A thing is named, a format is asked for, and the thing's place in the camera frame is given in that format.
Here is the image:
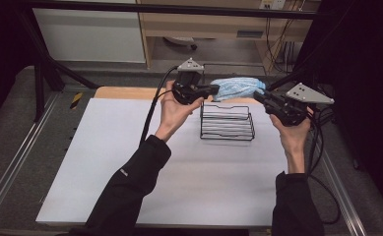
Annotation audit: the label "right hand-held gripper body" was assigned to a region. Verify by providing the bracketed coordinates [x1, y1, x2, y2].
[264, 82, 336, 128]

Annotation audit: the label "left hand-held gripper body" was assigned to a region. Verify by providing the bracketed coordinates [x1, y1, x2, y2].
[171, 57, 206, 106]

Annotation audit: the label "light blue cloth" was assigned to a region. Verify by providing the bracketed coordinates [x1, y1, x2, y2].
[210, 77, 267, 102]

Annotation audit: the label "black wire rack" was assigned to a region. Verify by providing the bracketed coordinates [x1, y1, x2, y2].
[199, 62, 269, 143]

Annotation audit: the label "person's left hand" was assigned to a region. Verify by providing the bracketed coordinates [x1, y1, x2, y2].
[154, 80, 206, 144]

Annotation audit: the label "person's right hand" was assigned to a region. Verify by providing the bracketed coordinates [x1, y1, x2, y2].
[270, 105, 315, 155]

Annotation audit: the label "white object with caster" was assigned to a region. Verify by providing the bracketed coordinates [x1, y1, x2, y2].
[163, 35, 199, 51]

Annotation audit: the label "wooden table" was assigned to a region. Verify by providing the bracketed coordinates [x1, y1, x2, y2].
[93, 86, 271, 105]

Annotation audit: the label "light wooden desk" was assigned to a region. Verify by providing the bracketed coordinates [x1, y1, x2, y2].
[136, 0, 322, 71]

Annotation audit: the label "white table mat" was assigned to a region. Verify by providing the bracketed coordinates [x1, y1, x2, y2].
[34, 97, 314, 229]

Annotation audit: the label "black curtain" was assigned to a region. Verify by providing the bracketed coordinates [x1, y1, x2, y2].
[305, 0, 383, 212]
[0, 0, 40, 134]

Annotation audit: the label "white power strip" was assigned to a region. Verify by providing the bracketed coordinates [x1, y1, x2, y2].
[259, 0, 287, 11]

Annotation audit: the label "yellow black floor tape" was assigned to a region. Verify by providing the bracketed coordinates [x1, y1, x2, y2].
[69, 91, 84, 110]

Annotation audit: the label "white cabinet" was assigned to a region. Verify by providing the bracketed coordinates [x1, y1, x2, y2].
[32, 0, 147, 64]

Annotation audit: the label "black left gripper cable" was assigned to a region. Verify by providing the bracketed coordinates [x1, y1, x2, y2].
[139, 64, 181, 146]

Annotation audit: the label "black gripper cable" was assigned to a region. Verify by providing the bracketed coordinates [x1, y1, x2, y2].
[139, 64, 181, 146]
[305, 104, 342, 226]

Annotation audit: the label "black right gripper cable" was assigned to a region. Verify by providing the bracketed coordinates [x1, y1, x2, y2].
[305, 104, 342, 226]

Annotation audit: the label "black hanging cables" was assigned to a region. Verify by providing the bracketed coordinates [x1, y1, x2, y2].
[265, 0, 306, 75]

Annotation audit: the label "black metal frame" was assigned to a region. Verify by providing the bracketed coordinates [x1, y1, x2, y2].
[14, 0, 329, 124]

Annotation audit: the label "aluminium floor rail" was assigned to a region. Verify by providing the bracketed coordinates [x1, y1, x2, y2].
[310, 130, 368, 236]
[0, 92, 63, 228]

